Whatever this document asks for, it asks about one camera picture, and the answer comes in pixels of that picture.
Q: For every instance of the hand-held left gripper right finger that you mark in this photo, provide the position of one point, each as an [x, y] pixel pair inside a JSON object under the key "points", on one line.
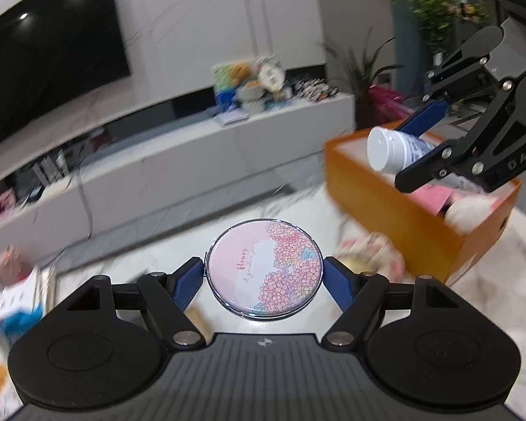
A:
{"points": [[338, 284]]}

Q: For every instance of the white fluffy object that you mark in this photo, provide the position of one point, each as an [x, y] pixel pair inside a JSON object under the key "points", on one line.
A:
{"points": [[473, 212]]}

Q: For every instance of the brown teddy bear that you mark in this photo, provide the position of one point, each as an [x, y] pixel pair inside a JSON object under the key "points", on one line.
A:
{"points": [[239, 71]]}

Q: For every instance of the crocheted bunny doll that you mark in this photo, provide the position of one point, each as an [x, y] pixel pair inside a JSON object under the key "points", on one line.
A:
{"points": [[370, 254]]}

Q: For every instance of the pink snap wallet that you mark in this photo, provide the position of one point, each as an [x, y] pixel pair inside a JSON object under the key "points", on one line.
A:
{"points": [[434, 198]]}

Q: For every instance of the green trailing plant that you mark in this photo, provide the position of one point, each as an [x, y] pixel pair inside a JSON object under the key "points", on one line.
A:
{"points": [[434, 13]]}

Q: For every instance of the white notebook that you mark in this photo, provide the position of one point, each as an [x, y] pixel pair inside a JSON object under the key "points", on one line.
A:
{"points": [[230, 118]]}

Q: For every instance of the white tube with blue print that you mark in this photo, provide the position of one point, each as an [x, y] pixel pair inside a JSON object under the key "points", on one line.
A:
{"points": [[383, 149]]}

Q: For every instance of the black television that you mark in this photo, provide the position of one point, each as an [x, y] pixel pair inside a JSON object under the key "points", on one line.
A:
{"points": [[48, 61]]}

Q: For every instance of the black and white checkered toys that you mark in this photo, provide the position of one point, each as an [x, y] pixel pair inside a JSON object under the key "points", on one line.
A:
{"points": [[313, 88]]}

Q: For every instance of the long-leaf potted plant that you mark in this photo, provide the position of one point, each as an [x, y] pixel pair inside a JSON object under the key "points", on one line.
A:
{"points": [[364, 79]]}

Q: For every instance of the blue printed box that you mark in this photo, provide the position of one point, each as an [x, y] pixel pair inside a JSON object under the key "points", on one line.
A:
{"points": [[227, 100]]}

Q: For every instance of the orange cardboard box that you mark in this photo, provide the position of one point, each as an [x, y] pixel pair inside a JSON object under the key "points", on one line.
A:
{"points": [[399, 228]]}

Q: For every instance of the pink umbrella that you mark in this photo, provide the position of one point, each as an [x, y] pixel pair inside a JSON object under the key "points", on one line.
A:
{"points": [[388, 98]]}

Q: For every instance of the pink floral compact mirror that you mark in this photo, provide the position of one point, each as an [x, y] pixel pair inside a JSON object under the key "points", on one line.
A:
{"points": [[254, 267]]}

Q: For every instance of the white TV cabinet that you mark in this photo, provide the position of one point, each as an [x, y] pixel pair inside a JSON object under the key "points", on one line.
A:
{"points": [[201, 162]]}

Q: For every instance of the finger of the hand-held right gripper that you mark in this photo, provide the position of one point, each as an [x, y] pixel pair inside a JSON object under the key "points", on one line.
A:
{"points": [[425, 116], [425, 169]]}

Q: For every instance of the pink brown round object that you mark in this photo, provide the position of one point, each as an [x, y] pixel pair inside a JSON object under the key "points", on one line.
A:
{"points": [[11, 264]]}

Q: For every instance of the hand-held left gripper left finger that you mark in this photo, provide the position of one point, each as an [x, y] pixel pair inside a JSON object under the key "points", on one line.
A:
{"points": [[188, 284]]}

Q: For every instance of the grey knitted pot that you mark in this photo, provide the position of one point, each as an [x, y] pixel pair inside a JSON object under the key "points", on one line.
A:
{"points": [[250, 96]]}

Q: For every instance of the printed tissue box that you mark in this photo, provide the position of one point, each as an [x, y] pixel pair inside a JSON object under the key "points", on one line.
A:
{"points": [[8, 311]]}

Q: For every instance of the green picture card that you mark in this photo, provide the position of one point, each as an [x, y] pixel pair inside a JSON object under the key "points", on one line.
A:
{"points": [[222, 74]]}

